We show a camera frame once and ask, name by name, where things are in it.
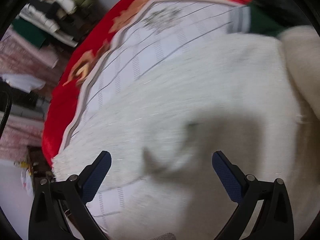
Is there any white fluffy sweater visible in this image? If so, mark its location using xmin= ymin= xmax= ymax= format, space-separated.
xmin=53 ymin=26 xmax=319 ymax=239

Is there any stack of folded clothes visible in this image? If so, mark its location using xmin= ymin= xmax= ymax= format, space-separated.
xmin=10 ymin=0 xmax=101 ymax=49

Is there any white plastic bag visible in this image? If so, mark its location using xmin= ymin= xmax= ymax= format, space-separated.
xmin=1 ymin=74 xmax=46 ymax=93

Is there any pink patterned cloth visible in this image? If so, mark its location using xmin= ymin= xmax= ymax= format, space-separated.
xmin=1 ymin=28 xmax=67 ymax=161

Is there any dark green striped-cuff sweater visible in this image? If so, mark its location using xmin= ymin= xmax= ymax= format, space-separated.
xmin=227 ymin=5 xmax=288 ymax=37

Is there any red floral bed blanket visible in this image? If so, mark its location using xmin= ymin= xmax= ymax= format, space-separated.
xmin=41 ymin=0 xmax=273 ymax=233

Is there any black jacket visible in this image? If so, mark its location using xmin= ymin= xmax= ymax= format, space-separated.
xmin=253 ymin=0 xmax=311 ymax=27

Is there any black cable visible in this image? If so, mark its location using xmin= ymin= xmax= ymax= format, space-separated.
xmin=0 ymin=89 xmax=13 ymax=137

